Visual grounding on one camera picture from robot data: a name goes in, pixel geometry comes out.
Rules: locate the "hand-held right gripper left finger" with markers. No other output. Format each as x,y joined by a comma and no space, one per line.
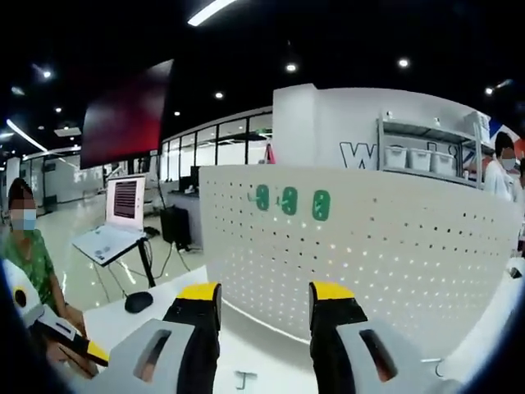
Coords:
197,340

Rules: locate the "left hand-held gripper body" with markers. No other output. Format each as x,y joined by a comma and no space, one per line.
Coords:
30,308

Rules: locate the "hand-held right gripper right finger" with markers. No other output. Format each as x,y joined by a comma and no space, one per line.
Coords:
332,340

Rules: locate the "white pegboard mounting plate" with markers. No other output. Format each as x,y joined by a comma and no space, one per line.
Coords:
369,254

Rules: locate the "black computer mouse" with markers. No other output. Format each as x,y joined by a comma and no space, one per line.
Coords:
138,302

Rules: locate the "black laptop stand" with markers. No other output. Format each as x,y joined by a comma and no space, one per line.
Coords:
147,262

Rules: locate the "black computer tower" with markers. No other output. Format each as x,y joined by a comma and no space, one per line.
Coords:
175,230

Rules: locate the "dark equipment desk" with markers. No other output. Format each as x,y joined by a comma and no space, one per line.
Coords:
196,221

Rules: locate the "white open laptop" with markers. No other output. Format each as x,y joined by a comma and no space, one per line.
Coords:
123,201

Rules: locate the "white ceiling light strip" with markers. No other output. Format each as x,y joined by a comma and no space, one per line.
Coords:
213,11
26,134

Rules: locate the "pink hanging item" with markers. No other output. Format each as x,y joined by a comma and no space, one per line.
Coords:
270,158

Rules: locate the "white storage bin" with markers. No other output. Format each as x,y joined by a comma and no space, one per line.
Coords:
396,158
443,163
420,160

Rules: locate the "large dark red screen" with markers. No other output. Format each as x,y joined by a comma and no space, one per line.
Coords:
127,115

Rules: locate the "grey metal storage shelf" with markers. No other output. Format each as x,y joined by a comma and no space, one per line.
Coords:
426,133

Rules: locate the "stacked white storage boxes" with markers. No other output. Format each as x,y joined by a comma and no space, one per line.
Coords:
477,127

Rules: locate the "round ceiling downlights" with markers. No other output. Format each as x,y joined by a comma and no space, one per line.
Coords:
403,62

